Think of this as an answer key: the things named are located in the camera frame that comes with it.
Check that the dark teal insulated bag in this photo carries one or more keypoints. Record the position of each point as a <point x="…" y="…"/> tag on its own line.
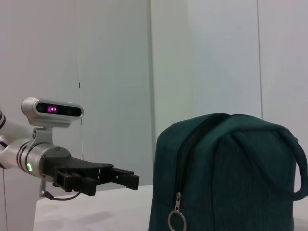
<point x="240" y="180"/>

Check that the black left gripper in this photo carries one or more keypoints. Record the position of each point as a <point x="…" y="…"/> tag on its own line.
<point x="79" y="166"/>

